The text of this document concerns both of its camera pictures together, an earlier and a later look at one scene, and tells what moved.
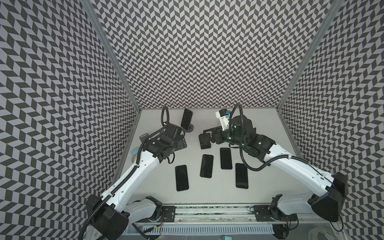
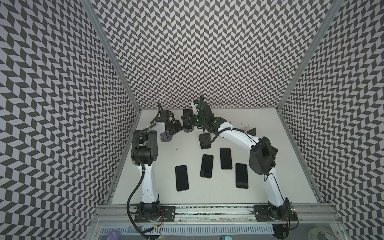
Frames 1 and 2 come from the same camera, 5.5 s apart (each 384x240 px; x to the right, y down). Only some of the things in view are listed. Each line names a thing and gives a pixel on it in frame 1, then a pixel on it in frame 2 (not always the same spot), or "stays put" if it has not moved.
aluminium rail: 226,214 stays put
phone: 182,181 stays put
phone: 241,176 stays put
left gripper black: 181,142 → 179,128
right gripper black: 217,135 → 204,139
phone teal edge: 187,118 stays put
